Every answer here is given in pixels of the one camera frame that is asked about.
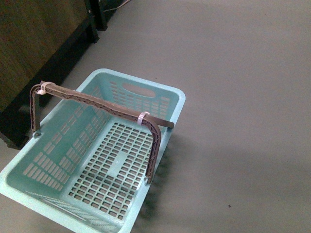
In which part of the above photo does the light blue plastic basket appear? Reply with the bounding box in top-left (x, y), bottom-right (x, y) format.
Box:
top-left (0, 69), bottom-right (186, 233)

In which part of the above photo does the brown basket handle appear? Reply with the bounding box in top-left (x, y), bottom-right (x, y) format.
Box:
top-left (30, 81), bottom-right (174, 184)

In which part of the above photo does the dark wooden display stand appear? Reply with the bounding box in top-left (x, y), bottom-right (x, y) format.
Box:
top-left (0, 0), bottom-right (99, 149)

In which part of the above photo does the white zip tie right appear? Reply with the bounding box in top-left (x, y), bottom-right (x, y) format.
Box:
top-left (137, 112), bottom-right (150, 126)

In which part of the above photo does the white floor cable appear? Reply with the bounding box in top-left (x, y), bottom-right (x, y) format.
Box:
top-left (104, 0), bottom-right (132, 13)

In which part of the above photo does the white zip tie left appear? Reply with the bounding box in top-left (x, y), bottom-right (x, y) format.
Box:
top-left (36, 82), bottom-right (55, 95)

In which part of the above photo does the white zip tie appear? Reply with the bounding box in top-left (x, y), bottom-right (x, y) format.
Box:
top-left (137, 112), bottom-right (150, 126)
top-left (36, 82), bottom-right (55, 95)

